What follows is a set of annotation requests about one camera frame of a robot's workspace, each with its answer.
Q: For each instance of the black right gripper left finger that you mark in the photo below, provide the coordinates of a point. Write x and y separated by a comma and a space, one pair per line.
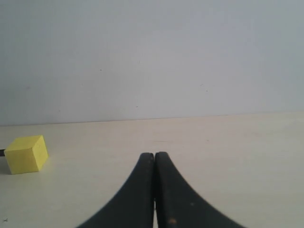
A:
133, 205

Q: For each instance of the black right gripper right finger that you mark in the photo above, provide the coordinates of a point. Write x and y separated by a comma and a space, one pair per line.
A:
178, 205

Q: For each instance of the yellow cube block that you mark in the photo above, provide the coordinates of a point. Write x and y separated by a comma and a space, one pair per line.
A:
26, 154

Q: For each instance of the black and white marker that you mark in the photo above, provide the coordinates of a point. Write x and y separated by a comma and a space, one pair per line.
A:
2, 154

